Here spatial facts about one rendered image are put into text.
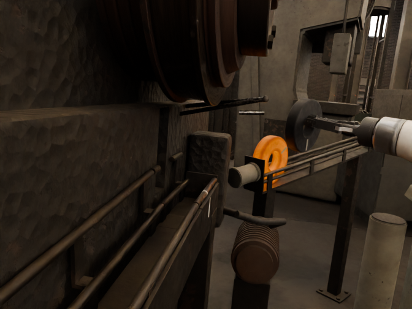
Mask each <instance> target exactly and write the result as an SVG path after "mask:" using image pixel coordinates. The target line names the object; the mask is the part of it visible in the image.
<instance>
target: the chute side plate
mask: <svg viewBox="0 0 412 309"><path fill-rule="evenodd" d="M218 192H219V183H216V185H215V187H214V188H213V189H212V190H211V192H210V194H209V195H208V196H207V198H206V199H205V200H204V203H203V204H202V205H201V206H200V208H199V209H198V211H197V214H196V215H195V217H194V219H193V220H192V222H191V224H190V225H189V227H188V229H187V231H186V232H185V234H184V236H183V238H182V240H181V241H180V243H179V245H178V246H177V249H176V250H175V252H174V254H173V255H172V257H171V259H170V261H169V263H168V264H167V266H166V268H165V269H164V271H163V273H162V275H161V276H160V278H159V280H158V282H157V283H156V286H155V288H154V290H153V292H152V293H151V295H150V297H149V298H148V299H147V301H146V303H145V305H144V306H143V308H142V309H175V306H176V304H177V302H178V300H179V297H180V295H181V292H182V290H183V288H184V286H185V283H186V281H187V279H188V277H189V274H190V272H191V269H192V267H193V265H194V263H195V261H196V258H197V255H198V254H199V251H200V249H201V248H202V245H203V244H204V242H205V239H206V238H207V235H208V233H209V232H210V226H211V219H212V214H213V212H214V211H215V208H217V205H218ZM209 204H210V211H209ZM208 211H209V217H208Z"/></svg>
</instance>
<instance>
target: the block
mask: <svg viewBox="0 0 412 309"><path fill-rule="evenodd" d="M231 144H232V137H231V135H230V134H226V133H220V132H208V131H196V132H194V133H192V134H191V136H190V138H189V150H188V153H189V154H188V170H187V171H190V172H199V173H204V174H213V175H218V183H219V192H218V205H217V211H216V223H215V227H216V228H217V227H220V225H221V223H222V221H223V219H224V214H223V209H224V207H225V206H226V194H227V181H228V175H229V163H230V156H231Z"/></svg>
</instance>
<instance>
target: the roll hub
mask: <svg viewBox="0 0 412 309"><path fill-rule="evenodd" d="M278 2H279V0H237V32H238V46H239V50H240V53H241V54H242V55H245V56H263V57H267V56H268V54H269V50H268V48H267V46H268V39H269V35H271V33H272V26H273V19H274V14H275V9H277V8H278Z"/></svg>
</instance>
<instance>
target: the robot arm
mask: <svg viewBox="0 0 412 309"><path fill-rule="evenodd" d="M303 125H305V126H311V127H313V128H317V129H323V130H326V131H331V132H335V133H337V134H344V135H345V136H348V137H352V136H354V137H355V136H357V142H358V144H359V145H362V146H365V147H370V148H374V150H375V151H379V152H382V153H385V154H388V155H393V156H398V157H401V158H403V159H406V160H407V161H409V162H411V163H412V121H410V120H404V119H402V120H401V119H397V118H389V117H383V118H382V119H379V118H372V117H365V118H364V119H363V120H362V121H361V123H359V122H357V121H345V120H343V121H340V120H332V119H328V118H319V116H318V115H315V116H311V115H309V116H308V117H307V118H306V120H305V122H304V124H303Z"/></svg>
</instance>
